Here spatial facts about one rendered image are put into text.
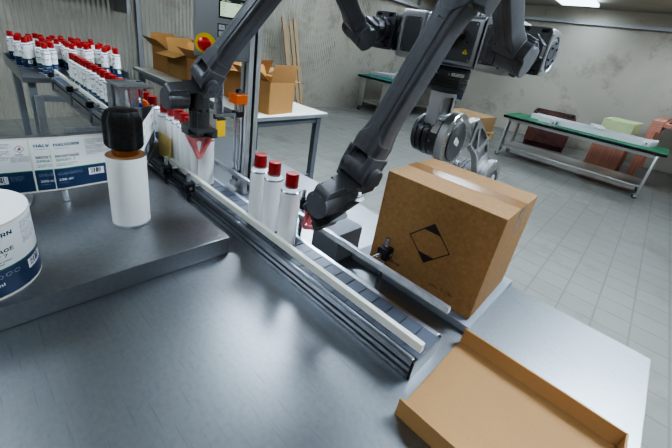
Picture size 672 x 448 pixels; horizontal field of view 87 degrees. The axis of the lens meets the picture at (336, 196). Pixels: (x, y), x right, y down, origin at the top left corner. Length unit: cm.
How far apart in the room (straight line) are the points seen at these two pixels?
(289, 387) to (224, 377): 12
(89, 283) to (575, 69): 915
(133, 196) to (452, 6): 81
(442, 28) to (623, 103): 863
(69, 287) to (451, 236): 80
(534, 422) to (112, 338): 79
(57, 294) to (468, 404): 81
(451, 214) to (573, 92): 857
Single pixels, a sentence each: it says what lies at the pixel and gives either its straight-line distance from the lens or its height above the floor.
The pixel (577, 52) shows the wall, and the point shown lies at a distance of 939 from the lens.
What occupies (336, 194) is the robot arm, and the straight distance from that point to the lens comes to 68.
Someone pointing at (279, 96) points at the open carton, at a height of 92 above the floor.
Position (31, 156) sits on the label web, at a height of 102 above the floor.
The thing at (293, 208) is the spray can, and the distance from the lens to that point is 89.
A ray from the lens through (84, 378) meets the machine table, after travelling 78.
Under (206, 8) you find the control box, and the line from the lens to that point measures 122.
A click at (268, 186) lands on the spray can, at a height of 102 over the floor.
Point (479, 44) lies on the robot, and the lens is 125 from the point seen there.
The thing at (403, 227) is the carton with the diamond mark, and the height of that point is 99.
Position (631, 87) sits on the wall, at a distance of 923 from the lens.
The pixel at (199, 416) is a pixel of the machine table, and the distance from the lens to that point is 69.
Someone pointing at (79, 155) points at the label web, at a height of 101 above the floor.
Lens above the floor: 140
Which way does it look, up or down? 24 degrees down
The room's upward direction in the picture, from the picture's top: 10 degrees clockwise
